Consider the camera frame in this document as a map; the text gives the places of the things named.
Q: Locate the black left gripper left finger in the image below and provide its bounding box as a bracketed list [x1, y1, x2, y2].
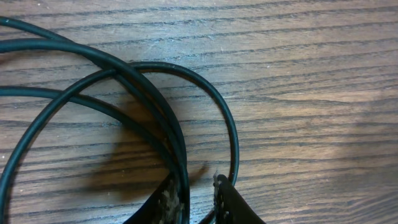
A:
[124, 174, 183, 224]

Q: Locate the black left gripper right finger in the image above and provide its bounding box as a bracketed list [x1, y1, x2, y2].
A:
[214, 174, 266, 224]

